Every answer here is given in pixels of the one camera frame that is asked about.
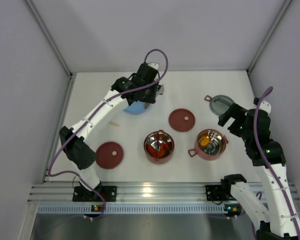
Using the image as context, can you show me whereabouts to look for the orange food slices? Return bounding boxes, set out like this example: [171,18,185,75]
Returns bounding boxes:
[198,135,211,148]

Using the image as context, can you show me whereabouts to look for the red orange carrot slice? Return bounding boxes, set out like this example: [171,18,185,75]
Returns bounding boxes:
[160,142,171,153]

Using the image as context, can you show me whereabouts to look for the red sausage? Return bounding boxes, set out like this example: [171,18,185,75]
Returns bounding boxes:
[146,144,161,158]

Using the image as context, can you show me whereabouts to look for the long metal tongs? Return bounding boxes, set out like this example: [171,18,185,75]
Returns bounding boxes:
[144,84,164,109]

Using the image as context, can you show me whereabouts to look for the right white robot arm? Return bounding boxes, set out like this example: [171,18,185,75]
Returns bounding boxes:
[218,103,300,240]

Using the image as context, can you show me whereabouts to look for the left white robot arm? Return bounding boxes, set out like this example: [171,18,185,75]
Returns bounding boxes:
[59,62,163,194]

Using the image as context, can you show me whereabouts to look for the blue plate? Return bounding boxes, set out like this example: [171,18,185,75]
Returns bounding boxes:
[123,101,151,115]

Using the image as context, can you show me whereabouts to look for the red lid near plate centre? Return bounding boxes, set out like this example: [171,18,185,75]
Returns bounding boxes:
[168,108,196,133]

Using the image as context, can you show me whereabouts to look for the red steel bowl centre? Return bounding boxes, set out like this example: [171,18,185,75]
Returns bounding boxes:
[143,129,175,165]

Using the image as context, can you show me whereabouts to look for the red lid left front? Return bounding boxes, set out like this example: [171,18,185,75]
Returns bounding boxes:
[95,141,124,170]

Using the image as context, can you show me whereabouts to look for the grey lid with handle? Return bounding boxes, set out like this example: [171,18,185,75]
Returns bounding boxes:
[204,95,234,116]

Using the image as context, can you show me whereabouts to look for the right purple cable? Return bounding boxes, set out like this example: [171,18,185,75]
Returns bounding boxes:
[251,86,300,240]

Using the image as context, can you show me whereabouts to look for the purple cable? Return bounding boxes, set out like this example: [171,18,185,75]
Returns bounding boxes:
[47,48,169,221]
[251,86,300,240]

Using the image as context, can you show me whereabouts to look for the red steel bowl with handle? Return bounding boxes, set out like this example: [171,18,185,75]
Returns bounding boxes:
[188,128,229,161]

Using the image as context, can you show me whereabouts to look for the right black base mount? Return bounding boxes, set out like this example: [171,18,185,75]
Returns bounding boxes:
[205,184,226,202]

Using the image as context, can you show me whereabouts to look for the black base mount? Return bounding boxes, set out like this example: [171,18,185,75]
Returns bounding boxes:
[72,185,117,202]
[205,184,226,202]

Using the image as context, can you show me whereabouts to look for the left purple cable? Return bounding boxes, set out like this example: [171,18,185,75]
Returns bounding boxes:
[47,48,169,221]

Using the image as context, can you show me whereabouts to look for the aluminium front rail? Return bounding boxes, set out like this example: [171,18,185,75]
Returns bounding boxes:
[27,181,300,205]

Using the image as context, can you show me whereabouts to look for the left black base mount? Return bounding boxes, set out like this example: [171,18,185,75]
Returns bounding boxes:
[72,185,117,202]

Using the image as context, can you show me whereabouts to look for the perforated cable duct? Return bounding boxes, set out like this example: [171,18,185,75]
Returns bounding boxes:
[37,203,241,215]

